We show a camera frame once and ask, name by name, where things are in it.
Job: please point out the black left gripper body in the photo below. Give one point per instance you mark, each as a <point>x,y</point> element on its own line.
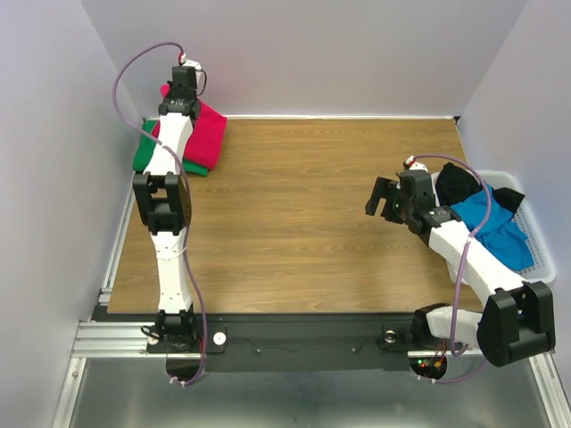
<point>169,84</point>

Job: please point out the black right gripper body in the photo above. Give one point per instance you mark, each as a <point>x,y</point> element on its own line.
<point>391,201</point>

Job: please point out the pink red t shirt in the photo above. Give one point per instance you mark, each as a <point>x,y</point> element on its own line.
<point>204,146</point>

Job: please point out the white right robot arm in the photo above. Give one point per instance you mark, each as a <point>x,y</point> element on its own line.
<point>517,321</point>

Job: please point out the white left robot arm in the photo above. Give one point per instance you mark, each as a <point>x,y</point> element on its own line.
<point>165,209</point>

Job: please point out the black t shirt in basket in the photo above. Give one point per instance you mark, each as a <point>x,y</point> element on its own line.
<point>454,185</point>

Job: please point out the folded green t shirt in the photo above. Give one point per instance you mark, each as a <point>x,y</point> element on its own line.
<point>146,147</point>

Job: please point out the blue t shirt in basket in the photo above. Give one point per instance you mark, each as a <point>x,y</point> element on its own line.
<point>500,235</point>

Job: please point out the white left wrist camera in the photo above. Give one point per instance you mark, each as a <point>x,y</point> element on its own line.
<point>186,62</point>

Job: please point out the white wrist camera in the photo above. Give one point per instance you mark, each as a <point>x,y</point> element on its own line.
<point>413,168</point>
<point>186,62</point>

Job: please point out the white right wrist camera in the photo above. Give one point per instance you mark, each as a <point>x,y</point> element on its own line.
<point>413,168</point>

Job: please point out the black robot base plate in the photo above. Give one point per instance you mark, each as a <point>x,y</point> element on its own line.
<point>311,342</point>

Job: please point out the aluminium frame rail right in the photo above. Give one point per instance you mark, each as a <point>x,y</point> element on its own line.
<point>551,389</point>

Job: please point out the aluminium frame rail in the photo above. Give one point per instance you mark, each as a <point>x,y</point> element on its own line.
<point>100,339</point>
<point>551,389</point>

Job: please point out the aluminium frame rail left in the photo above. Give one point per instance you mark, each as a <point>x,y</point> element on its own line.
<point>100,339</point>

